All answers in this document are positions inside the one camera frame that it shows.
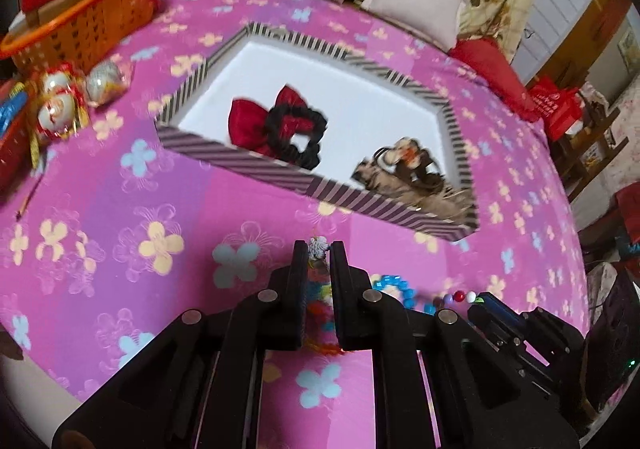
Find red plastic colander bowl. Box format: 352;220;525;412
0;79;36;190

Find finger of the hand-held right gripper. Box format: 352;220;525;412
467;291;522;336

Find blue foil packets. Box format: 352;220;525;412
0;89;26;130

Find red and white bead bracelet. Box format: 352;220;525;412
425;291;478;315

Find red pillow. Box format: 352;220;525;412
447;36;541;120

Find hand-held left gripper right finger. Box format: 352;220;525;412
330;241;581;449

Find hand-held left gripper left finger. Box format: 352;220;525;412
51;240;308;449

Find brown plush hair tie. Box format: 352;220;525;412
351;138;473;220

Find striped cardboard box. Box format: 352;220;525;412
154;22;481;242

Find red velvet hair bow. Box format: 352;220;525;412
228;85;311;155

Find yellow ribbon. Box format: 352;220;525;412
29;129;45;171

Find thin wooden stick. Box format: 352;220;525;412
15;186;43;221

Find orange plastic basket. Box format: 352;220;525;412
0;0;166;75

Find wrapped white ornament ball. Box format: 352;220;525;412
86;60;132;105

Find brown cardboard box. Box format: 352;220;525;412
25;0;76;25

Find red gift bag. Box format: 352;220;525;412
530;76;583;140

